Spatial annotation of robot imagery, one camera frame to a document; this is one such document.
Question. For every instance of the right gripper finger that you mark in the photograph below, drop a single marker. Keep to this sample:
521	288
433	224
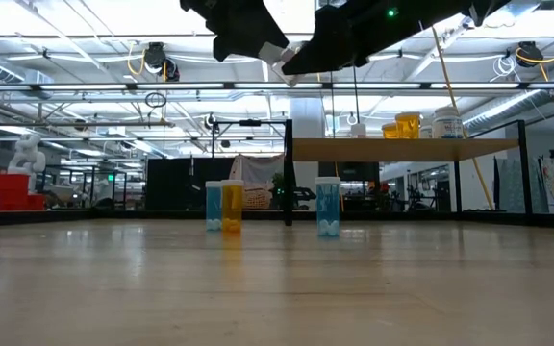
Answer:
325	50

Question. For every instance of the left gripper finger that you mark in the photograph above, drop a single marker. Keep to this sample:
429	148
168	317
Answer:
238	38

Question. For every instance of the clear pill vial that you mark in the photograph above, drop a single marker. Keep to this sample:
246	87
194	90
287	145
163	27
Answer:
359	131
277	54

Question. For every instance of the white bottle blue label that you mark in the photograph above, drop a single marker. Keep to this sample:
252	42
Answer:
447	126
426	132

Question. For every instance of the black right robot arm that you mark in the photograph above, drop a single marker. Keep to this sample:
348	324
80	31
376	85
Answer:
484	7

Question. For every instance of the wooden shelf black legs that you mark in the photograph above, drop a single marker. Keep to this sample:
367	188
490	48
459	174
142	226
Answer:
378	150

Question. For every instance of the white draped cloth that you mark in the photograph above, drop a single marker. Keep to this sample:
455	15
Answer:
258	175

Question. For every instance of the small clear bottle middle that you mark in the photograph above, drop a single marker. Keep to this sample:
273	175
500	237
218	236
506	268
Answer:
328	206

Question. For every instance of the small orange pill vial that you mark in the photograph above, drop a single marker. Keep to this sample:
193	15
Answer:
232	206

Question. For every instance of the small blue pill vial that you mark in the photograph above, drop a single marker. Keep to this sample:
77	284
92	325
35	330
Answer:
213	205

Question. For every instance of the red boxes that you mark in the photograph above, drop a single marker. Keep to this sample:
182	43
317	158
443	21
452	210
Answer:
10	192

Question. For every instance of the black partition wall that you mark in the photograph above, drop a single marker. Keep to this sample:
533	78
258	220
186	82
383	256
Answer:
176	182

